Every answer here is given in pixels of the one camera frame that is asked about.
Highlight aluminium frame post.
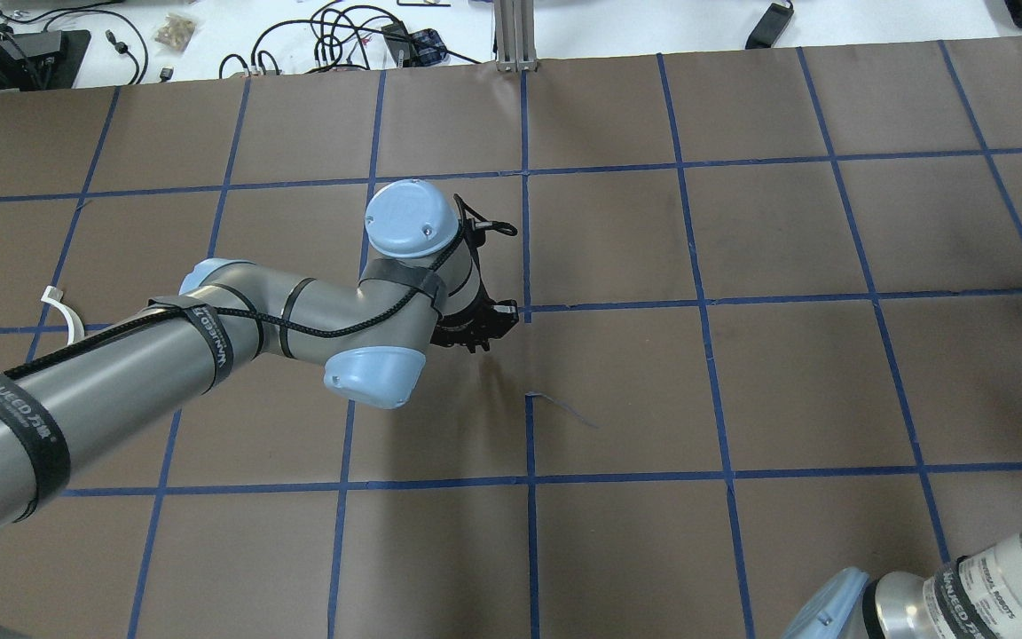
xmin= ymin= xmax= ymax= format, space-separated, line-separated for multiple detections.
xmin=491 ymin=0 xmax=539 ymax=73

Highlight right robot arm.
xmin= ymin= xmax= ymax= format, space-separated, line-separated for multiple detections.
xmin=782 ymin=529 xmax=1022 ymax=638

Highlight black power adapter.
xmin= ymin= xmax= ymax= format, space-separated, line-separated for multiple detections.
xmin=743 ymin=1 xmax=795 ymax=50

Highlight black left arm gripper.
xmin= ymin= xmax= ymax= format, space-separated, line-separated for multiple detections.
xmin=430 ymin=296 xmax=520 ymax=353

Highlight white curved plastic bracket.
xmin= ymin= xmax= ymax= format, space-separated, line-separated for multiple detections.
xmin=40 ymin=286 xmax=86 ymax=345

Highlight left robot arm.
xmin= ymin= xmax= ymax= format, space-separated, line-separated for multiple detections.
xmin=0 ymin=179 xmax=520 ymax=527

